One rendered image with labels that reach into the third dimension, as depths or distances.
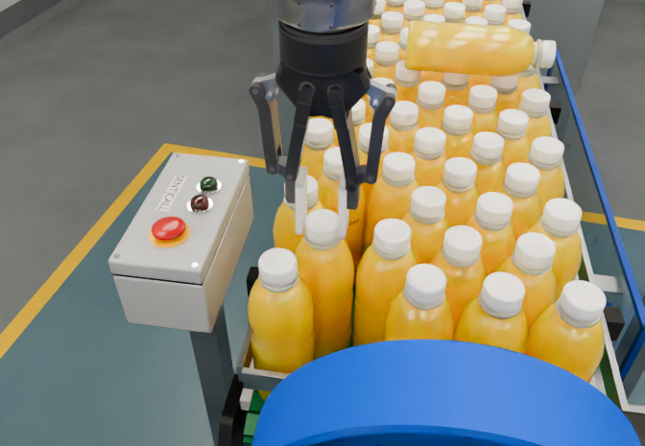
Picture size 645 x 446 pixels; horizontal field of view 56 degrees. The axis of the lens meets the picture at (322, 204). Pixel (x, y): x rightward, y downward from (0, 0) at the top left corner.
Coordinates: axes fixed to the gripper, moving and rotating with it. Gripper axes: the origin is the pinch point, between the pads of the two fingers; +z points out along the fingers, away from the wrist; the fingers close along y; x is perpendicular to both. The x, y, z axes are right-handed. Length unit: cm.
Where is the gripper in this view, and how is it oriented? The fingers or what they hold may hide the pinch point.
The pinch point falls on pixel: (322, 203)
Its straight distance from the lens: 62.8
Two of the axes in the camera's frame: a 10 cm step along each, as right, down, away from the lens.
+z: -0.1, 7.7, 6.4
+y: 9.9, 1.0, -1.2
